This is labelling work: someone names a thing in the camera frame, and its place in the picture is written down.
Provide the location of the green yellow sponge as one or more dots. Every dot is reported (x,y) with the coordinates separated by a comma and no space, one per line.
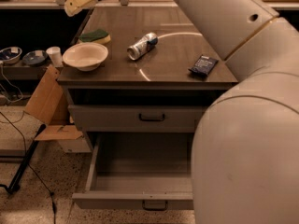
(97,36)

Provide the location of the black left stand leg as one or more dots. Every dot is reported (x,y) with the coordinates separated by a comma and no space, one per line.
(14,185)

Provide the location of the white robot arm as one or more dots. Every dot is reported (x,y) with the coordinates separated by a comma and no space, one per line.
(244,157)

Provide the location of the dark blue snack bag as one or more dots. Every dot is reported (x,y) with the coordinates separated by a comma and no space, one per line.
(203,66)

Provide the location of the silver blue soda can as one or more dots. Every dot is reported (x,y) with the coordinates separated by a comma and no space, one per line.
(142,46)

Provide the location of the grey drawer cabinet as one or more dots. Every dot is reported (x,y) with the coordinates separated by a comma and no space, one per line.
(160,77)

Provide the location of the grey open bottom drawer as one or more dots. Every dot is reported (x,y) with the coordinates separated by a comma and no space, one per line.
(146,171)

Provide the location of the brown cardboard box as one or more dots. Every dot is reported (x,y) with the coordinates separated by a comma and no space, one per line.
(48,104)

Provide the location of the white blue bowl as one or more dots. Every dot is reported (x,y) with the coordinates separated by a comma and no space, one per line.
(10,55)

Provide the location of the grey middle drawer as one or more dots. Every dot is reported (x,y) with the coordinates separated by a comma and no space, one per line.
(136,118)

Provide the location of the white paper cup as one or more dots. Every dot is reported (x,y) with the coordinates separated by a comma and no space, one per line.
(55,56)

